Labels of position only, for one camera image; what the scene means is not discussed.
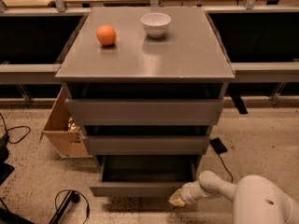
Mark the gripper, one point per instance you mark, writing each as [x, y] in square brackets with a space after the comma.
[188, 194]

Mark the grey bottom drawer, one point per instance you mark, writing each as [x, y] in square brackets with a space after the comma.
[143, 176]

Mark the grey drawer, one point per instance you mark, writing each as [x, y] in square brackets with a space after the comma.
[146, 140]
[143, 176]
[148, 112]

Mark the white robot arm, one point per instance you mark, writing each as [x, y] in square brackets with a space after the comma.
[255, 199]

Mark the grey middle drawer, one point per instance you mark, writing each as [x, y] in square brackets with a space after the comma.
[146, 140]

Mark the grey drawer cabinet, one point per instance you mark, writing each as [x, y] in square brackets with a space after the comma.
[187, 62]

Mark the grey top drawer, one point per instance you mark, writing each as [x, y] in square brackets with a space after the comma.
[148, 112]

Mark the black power adapter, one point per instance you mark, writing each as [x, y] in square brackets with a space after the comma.
[218, 146]

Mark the cardboard box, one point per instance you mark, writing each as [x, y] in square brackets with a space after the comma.
[63, 133]

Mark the black equipment at left edge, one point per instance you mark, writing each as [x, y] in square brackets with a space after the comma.
[5, 169]

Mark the white ceramic bowl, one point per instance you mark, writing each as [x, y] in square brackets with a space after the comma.
[155, 23]

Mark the orange fruit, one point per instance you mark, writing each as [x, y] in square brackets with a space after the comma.
[106, 35]

